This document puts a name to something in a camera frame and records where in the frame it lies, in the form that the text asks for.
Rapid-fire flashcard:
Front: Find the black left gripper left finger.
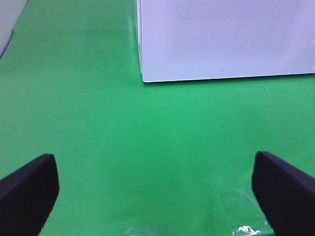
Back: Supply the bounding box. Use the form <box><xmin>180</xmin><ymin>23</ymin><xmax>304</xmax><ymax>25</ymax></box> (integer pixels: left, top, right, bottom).
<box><xmin>0</xmin><ymin>154</ymin><xmax>59</xmax><ymax>236</ymax></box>

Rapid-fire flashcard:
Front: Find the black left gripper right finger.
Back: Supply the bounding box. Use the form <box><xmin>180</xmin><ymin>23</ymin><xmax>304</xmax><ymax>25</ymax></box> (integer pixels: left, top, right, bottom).
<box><xmin>252</xmin><ymin>151</ymin><xmax>315</xmax><ymax>236</ymax></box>

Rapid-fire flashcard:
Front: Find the white microwave door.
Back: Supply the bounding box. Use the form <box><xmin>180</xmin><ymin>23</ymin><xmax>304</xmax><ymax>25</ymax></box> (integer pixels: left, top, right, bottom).
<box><xmin>136</xmin><ymin>0</ymin><xmax>315</xmax><ymax>83</ymax></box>

